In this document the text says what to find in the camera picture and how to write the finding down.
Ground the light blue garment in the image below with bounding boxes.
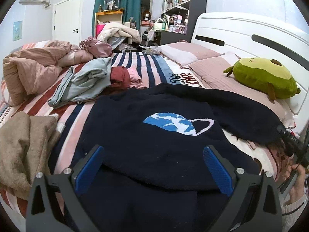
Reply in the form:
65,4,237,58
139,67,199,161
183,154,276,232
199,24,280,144
48,57,113,109

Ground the clear plastic bag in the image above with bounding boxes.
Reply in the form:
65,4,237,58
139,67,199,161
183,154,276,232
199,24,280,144
145,45,165,56

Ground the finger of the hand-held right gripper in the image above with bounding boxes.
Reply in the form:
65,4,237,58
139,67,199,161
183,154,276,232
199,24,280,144
277,125,309,168

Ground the brown fleece cloth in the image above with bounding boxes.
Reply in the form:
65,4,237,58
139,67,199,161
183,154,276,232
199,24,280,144
0,111,62,201

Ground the wall poster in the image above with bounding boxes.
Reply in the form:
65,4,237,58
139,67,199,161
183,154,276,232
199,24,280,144
13,20,23,41

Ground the yellow wooden shelf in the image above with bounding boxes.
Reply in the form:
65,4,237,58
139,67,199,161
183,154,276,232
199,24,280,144
94,10,125,38

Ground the navy sweater with planet print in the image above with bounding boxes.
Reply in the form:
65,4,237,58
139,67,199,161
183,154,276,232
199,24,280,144
78,82,285,232

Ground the magenta box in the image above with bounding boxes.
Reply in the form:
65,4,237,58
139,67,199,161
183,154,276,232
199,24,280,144
96,24,107,38

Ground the teal curtain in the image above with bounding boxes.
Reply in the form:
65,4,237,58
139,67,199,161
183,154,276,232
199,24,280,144
93,0,143,29

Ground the pink satin garment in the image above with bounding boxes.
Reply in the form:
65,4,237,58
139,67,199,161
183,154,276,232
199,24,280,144
79,36,113,59

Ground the white door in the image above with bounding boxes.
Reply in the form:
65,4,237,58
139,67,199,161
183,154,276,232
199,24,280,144
53,0,84,45

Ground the pink and white pillow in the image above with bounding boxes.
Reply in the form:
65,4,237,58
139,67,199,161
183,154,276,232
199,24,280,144
160,42,224,68

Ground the white headboard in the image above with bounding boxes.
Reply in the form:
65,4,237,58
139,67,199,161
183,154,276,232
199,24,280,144
191,12,309,132

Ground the pink duvet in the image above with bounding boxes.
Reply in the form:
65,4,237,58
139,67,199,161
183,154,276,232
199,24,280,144
2,40,94,107

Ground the cluttered dark desk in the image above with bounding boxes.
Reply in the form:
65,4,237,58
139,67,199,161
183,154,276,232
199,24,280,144
140,28,192,47

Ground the pink ribbed pillow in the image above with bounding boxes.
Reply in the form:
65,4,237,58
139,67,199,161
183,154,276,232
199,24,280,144
188,52,294,124

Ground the glass display case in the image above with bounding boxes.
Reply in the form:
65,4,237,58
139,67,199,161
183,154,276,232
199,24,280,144
103,0,121,11

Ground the beige blanket pile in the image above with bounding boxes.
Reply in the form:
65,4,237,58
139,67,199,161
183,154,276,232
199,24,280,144
97,22,142,47

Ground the person's right forearm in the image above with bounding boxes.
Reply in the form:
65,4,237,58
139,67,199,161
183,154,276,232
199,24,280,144
280,193,309,232

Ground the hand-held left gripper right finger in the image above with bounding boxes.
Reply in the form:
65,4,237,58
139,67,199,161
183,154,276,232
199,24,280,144
203,144,283,232

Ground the person's right hand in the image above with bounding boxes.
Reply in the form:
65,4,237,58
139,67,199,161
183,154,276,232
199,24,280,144
285,164,309,207

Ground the dark bookshelf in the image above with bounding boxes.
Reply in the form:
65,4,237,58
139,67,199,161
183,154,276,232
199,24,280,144
160,0,208,44

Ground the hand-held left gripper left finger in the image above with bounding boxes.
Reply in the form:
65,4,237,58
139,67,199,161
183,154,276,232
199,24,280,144
25,144,105,232

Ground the dark red garment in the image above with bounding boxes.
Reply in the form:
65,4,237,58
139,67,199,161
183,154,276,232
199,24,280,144
110,66,132,90

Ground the green avocado plush toy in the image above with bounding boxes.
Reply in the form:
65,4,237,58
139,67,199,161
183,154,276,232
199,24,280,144
222,57,301,101

